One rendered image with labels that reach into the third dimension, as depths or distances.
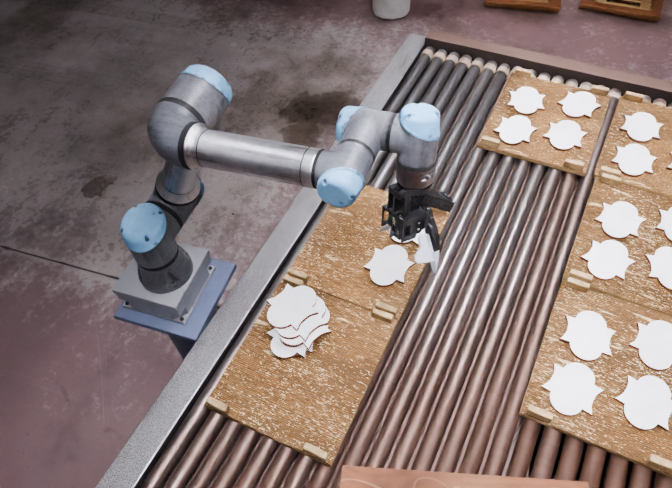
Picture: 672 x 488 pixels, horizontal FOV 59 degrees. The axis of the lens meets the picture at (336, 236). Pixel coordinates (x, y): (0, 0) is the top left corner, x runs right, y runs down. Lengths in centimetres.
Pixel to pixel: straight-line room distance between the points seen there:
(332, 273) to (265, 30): 289
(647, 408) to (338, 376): 73
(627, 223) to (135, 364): 201
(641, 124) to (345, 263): 111
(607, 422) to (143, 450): 109
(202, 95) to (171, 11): 350
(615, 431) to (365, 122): 92
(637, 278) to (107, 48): 371
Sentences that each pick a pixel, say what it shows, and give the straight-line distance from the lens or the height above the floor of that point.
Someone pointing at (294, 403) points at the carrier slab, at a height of 94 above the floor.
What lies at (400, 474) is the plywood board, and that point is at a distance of 132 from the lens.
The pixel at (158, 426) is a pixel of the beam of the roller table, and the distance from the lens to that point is 158.
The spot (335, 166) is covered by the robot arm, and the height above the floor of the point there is 157.
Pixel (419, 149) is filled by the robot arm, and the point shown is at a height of 155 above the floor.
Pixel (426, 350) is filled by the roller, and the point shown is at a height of 92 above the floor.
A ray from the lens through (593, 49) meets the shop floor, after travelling 422.
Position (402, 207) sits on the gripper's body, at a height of 140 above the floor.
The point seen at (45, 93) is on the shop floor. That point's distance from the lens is 433.
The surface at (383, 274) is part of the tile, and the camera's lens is 165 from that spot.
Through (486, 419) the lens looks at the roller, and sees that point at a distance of 151.
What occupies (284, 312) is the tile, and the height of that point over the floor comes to 100.
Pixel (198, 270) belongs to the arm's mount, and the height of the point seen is 96.
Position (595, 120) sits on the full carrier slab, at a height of 94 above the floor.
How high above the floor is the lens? 231
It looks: 52 degrees down
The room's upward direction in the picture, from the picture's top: 6 degrees counter-clockwise
